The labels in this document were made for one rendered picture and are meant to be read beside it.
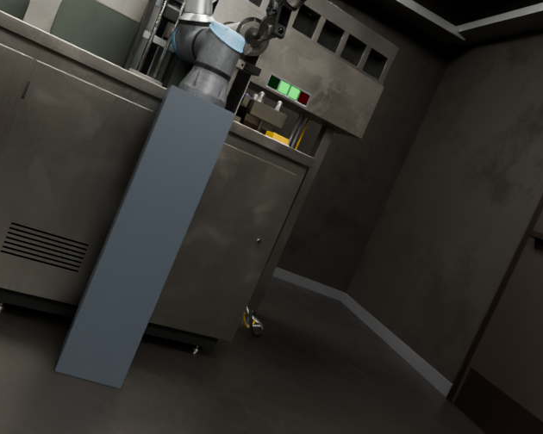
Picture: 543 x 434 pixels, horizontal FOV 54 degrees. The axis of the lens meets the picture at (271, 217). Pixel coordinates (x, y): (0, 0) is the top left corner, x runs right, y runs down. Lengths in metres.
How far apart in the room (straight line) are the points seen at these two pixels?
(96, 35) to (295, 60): 0.92
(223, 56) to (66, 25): 0.94
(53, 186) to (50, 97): 0.28
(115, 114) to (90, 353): 0.75
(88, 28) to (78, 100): 0.65
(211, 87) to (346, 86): 1.34
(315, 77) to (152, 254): 1.45
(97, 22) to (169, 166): 1.00
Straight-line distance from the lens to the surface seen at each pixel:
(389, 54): 2.97
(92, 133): 1.81
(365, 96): 2.89
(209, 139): 1.56
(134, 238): 1.59
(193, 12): 1.75
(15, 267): 1.90
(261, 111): 2.21
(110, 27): 2.41
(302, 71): 2.69
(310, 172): 2.96
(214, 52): 1.62
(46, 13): 2.12
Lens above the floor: 0.79
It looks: 4 degrees down
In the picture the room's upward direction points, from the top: 23 degrees clockwise
